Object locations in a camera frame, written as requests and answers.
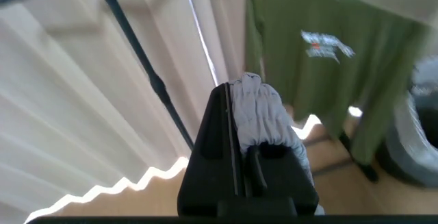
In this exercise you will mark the green long-sleeved shirt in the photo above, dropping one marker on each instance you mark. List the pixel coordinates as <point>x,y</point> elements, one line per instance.
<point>291,80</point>

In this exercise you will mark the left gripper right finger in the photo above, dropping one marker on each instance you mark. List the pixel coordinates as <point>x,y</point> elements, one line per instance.
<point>280,176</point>

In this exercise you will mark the beige curtain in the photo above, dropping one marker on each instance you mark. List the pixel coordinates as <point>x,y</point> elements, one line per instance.
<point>68,97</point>

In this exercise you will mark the black clothes rack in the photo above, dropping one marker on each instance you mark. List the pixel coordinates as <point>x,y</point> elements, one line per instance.
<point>138,50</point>

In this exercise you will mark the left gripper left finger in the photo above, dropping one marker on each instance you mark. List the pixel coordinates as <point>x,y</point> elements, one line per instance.
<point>208,169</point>

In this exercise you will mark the white laundry basket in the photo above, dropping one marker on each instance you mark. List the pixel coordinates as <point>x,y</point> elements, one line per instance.
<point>407,142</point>

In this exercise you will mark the pale grey shorts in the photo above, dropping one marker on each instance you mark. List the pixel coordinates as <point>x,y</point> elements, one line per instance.
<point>256,114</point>

